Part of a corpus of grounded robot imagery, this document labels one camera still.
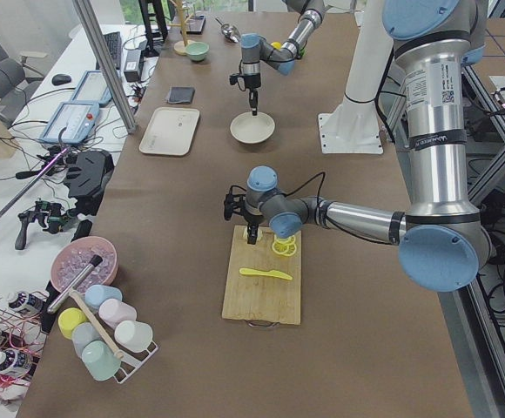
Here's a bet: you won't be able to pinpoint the black mouse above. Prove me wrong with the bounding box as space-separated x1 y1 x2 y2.
51 74 72 86

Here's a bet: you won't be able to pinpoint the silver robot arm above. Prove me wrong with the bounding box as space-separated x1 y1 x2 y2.
229 0 326 116
224 1 491 292

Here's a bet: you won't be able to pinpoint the mint cup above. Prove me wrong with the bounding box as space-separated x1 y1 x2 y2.
81 340 121 381

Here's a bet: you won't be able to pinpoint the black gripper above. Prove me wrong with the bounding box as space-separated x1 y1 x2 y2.
229 63 261 116
223 185 264 245

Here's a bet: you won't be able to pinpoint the bamboo cutting board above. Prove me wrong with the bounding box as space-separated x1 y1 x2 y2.
221 226 301 325

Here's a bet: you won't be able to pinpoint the grey folded cloth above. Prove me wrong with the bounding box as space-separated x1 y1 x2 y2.
165 86 195 105

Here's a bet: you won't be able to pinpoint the blue teach pendant far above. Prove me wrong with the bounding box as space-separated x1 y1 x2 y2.
71 70 112 107

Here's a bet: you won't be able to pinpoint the white cup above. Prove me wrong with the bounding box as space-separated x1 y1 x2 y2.
114 320 153 353

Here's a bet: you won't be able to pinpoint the wooden mug tree stand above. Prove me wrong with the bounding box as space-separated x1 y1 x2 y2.
169 0 195 56

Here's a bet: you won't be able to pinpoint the pink bowl with ice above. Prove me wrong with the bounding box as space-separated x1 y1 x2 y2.
50 236 118 293

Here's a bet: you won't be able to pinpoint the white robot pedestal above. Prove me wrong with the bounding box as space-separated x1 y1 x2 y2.
319 0 393 154

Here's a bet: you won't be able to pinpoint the cream rectangular tray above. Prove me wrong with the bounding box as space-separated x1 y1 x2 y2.
138 107 200 157

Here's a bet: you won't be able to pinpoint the mint green bowl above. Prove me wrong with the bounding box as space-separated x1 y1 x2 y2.
185 42 210 62

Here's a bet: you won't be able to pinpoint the wooden muddler stick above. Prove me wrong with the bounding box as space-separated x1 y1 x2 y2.
69 290 124 359

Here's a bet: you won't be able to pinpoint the aluminium frame post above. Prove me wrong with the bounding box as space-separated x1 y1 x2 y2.
72 0 137 134

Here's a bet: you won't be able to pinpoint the blue teach pendant near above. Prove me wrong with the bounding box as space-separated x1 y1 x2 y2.
38 101 100 145

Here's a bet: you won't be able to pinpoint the light blue cup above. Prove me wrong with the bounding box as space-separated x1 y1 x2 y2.
84 285 123 312

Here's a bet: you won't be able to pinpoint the pink cup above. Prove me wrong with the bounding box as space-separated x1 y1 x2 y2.
98 298 137 329

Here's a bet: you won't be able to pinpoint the black metal tray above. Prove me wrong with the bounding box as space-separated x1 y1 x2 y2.
167 16 206 35

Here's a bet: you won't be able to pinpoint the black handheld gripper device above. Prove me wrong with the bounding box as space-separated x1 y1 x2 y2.
15 199 77 250

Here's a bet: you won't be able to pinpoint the metal muddler black tip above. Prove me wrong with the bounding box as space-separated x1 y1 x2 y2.
46 254 103 314

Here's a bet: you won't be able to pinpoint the yellow lemon slices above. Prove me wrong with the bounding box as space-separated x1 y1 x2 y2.
271 235 297 257

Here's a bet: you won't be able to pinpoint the blue teach pendant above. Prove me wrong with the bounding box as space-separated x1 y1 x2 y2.
38 101 100 145
71 70 112 107

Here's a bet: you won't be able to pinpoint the grey cup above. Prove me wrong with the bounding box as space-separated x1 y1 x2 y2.
71 322 101 358

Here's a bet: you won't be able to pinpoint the yellow plastic knife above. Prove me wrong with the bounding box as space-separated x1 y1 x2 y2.
239 267 293 280

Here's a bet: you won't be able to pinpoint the cream round plate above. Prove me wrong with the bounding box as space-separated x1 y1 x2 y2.
230 111 275 145

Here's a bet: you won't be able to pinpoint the metal scoop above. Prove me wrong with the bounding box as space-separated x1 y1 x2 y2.
215 17 240 44

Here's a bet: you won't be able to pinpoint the yellow cup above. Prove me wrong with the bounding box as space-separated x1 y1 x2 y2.
58 307 88 340

